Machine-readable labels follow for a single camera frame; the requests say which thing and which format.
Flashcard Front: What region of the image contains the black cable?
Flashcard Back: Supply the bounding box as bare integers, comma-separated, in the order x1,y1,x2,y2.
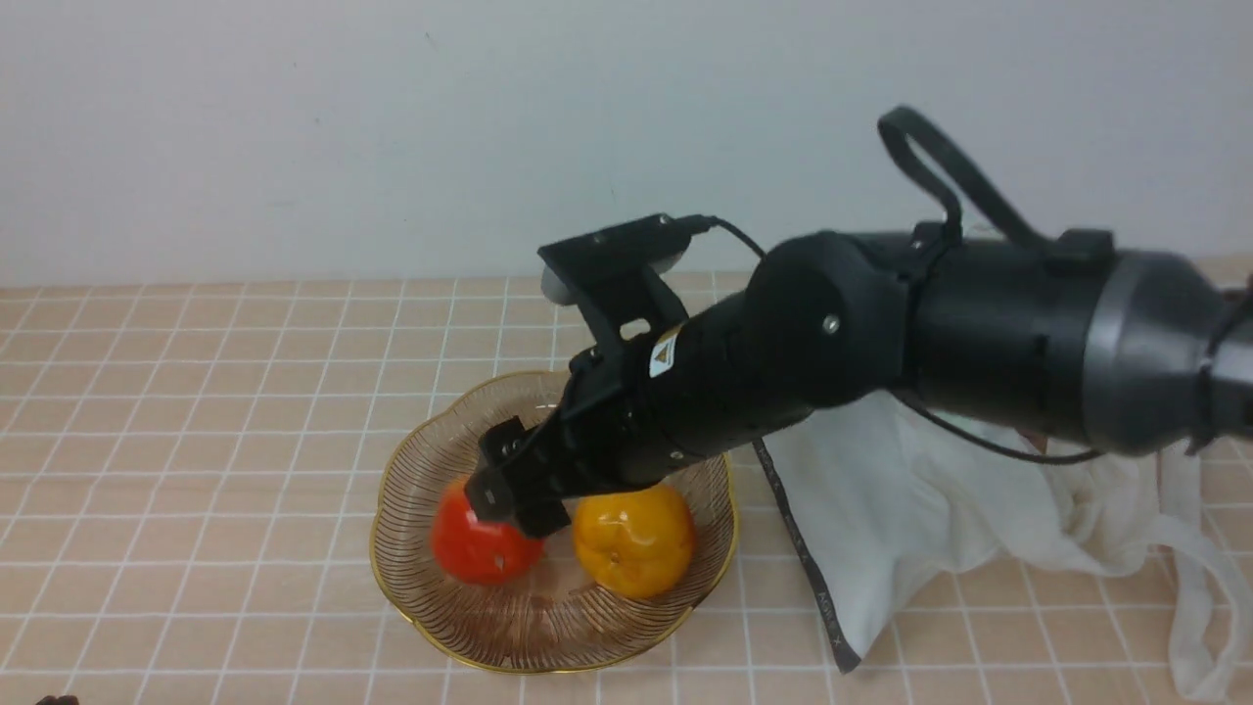
675,105,1106,466

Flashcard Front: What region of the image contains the red tomato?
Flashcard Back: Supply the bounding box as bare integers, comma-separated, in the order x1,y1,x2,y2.
430,476,545,586

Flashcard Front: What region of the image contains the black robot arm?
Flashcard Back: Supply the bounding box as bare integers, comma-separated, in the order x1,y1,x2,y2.
466,215,1250,538

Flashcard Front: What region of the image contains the white cloth bag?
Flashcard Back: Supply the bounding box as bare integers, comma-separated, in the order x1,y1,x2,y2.
753,393,1250,702

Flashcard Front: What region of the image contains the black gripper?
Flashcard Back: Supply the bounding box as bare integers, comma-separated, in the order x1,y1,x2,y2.
464,293,812,538

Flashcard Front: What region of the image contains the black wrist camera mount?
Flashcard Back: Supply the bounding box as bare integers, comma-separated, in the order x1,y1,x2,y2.
538,213,693,361

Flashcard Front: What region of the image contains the amber glass plate gold rim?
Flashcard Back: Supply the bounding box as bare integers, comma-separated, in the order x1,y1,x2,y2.
370,369,741,675

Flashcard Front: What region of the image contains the orange persimmon fruit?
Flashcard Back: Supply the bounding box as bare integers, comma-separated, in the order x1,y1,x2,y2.
573,485,695,599

